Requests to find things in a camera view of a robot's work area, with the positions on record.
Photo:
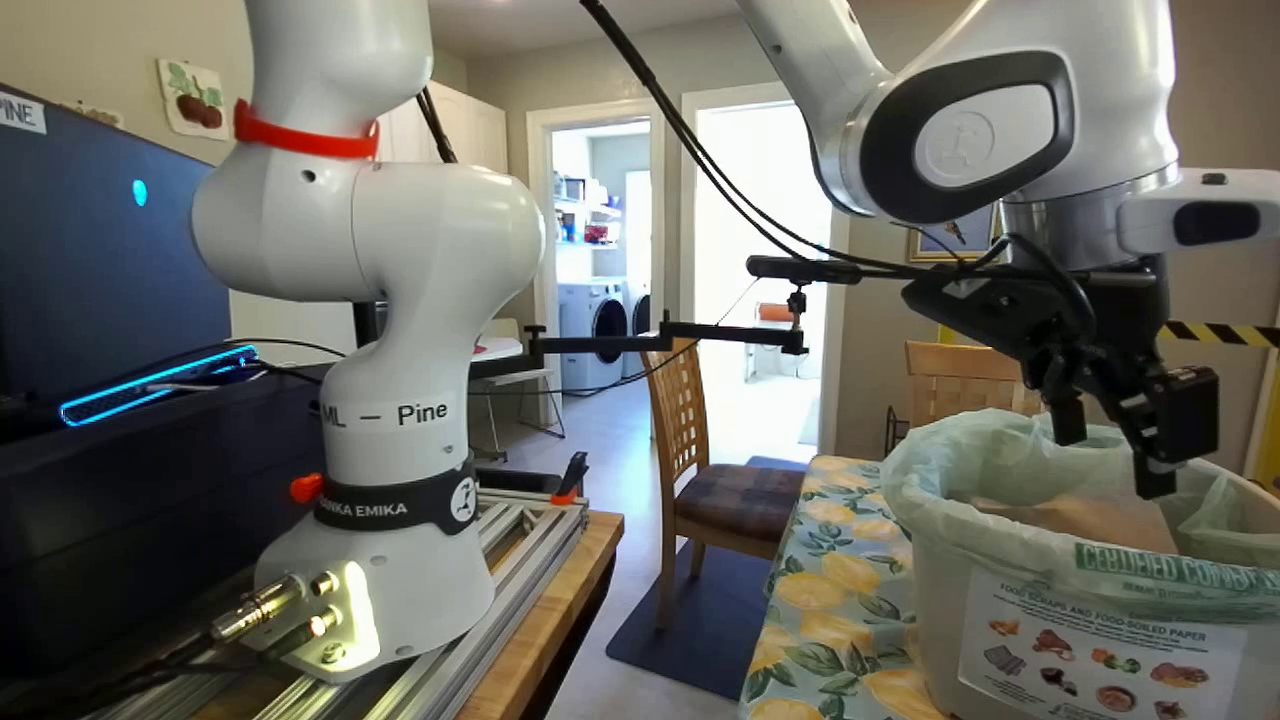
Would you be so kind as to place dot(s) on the orange knob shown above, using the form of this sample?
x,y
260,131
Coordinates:
x,y
307,489

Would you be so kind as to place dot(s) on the pale green bin liner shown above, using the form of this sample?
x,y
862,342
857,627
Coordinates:
x,y
962,466

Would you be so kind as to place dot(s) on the light wooden chair back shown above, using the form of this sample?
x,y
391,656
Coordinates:
x,y
962,381

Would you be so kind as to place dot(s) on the lemon print tablecloth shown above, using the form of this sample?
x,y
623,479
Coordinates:
x,y
825,602

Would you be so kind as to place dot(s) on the blue plaid seat cushion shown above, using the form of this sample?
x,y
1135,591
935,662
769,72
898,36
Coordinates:
x,y
743,498

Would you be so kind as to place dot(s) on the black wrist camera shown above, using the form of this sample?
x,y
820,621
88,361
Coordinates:
x,y
987,311

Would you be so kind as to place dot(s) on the aluminium rail base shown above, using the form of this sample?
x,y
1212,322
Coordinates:
x,y
522,540

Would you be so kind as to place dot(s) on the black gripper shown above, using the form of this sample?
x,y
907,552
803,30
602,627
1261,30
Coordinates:
x,y
1120,322

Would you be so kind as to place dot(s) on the black clamp lever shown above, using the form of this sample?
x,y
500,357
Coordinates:
x,y
573,479

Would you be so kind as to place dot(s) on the black equipment case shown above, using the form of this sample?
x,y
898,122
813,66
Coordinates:
x,y
133,521

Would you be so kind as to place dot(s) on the white washing machine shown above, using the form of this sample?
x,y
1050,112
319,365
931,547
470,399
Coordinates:
x,y
602,324

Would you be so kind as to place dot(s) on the fruit wall picture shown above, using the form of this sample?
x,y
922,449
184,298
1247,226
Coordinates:
x,y
196,100

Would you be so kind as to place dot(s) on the blue floor rug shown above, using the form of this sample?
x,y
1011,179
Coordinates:
x,y
694,627

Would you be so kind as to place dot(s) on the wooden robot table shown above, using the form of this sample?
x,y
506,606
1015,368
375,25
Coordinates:
x,y
547,643

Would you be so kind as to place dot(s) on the white side table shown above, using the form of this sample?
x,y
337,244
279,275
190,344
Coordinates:
x,y
512,400

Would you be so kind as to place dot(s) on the wooden lattice back chair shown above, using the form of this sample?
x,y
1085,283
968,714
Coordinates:
x,y
682,414

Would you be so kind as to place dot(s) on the black stereo camera bar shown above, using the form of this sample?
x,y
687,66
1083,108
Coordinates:
x,y
803,269

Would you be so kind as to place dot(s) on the white monitor label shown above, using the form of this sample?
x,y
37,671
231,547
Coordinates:
x,y
22,112

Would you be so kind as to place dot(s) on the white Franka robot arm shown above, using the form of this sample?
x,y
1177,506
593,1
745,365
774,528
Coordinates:
x,y
402,267

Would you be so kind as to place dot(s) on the framed wall picture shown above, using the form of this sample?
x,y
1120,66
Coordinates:
x,y
962,241

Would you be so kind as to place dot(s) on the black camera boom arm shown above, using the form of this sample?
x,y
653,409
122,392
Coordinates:
x,y
664,335

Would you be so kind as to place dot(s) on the dark computer monitor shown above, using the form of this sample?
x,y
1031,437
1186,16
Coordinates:
x,y
94,253

